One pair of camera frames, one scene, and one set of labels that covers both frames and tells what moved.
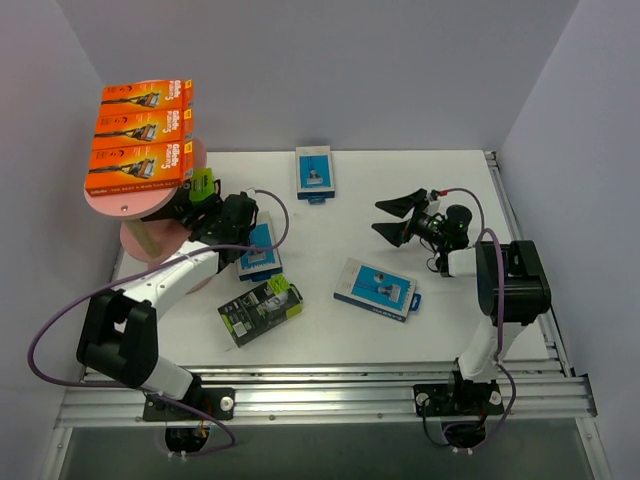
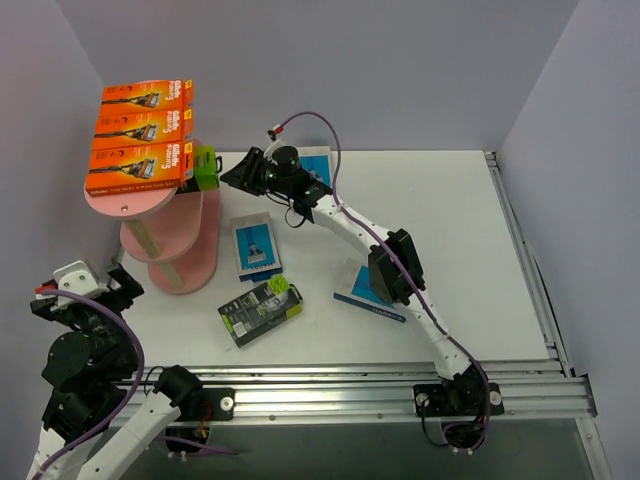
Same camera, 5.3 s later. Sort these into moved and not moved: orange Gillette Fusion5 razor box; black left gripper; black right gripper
Moved: black left gripper; black right gripper
Not moved: orange Gillette Fusion5 razor box
